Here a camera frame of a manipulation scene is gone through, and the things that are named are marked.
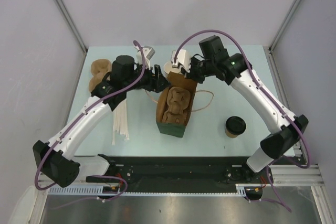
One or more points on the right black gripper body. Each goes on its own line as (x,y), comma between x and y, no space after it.
(200,69)

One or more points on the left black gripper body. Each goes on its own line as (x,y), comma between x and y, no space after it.
(146,82)

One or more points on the green paper bag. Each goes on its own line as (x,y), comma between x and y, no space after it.
(176,80)

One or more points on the single brown pulp carrier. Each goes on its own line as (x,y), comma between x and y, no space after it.
(177,101)

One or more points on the black cup lid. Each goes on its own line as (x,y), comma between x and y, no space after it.
(235,124)

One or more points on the brown paper cup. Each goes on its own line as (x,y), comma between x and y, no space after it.
(232,134)

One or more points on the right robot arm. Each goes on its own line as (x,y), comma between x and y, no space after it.
(285,128)

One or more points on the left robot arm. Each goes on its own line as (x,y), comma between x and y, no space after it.
(54,157)

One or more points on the stack of brown paper cups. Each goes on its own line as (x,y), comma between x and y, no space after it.
(168,68)

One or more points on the brown pulp cup carriers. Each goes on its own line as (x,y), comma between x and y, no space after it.
(98,70)

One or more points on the white wrapped straws bundle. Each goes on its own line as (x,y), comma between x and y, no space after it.
(120,121)

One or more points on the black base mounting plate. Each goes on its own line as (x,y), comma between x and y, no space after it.
(191,175)

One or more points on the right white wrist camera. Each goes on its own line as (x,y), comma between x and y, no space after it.
(181,60)

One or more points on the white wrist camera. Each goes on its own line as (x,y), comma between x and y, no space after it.
(181,60)
(148,54)

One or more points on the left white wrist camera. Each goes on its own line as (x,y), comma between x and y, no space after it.
(148,54)

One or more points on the white slotted cable duct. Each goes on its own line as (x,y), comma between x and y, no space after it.
(81,190)

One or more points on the aluminium frame rail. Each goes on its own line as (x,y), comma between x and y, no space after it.
(300,195)

